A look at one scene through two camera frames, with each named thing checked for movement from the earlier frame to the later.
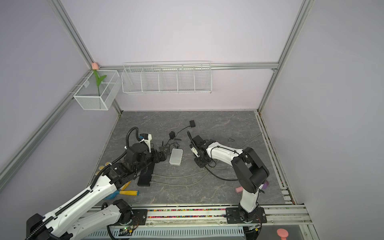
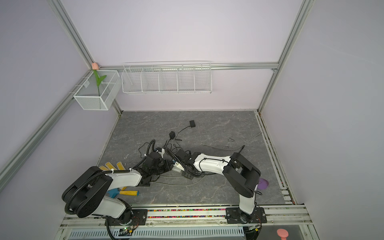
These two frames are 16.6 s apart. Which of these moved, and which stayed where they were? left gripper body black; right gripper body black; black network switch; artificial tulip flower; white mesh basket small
Moved: left gripper body black; right gripper body black
Stayed: white mesh basket small; artificial tulip flower; black network switch
